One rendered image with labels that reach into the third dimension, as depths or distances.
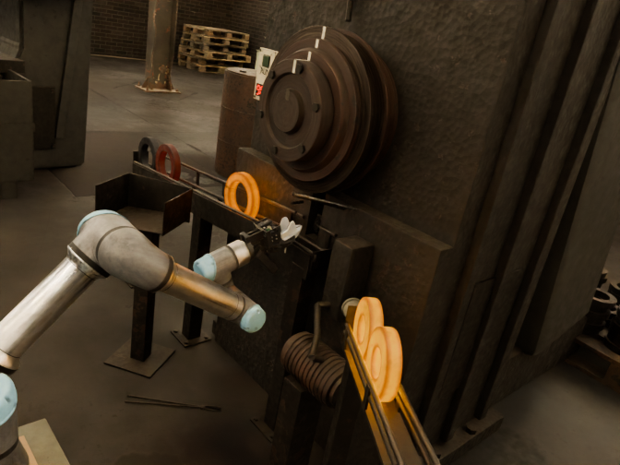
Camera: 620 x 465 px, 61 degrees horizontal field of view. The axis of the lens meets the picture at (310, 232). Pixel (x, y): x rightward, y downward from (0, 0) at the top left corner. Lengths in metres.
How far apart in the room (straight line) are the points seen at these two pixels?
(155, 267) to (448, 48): 0.90
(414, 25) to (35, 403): 1.71
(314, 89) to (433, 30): 0.34
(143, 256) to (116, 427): 0.90
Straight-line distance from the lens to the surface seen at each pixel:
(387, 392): 1.10
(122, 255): 1.22
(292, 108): 1.48
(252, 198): 1.85
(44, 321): 1.35
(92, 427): 2.00
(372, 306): 1.23
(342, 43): 1.49
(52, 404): 2.10
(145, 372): 2.20
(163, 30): 8.53
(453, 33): 1.45
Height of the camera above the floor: 1.35
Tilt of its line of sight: 21 degrees down
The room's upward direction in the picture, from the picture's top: 11 degrees clockwise
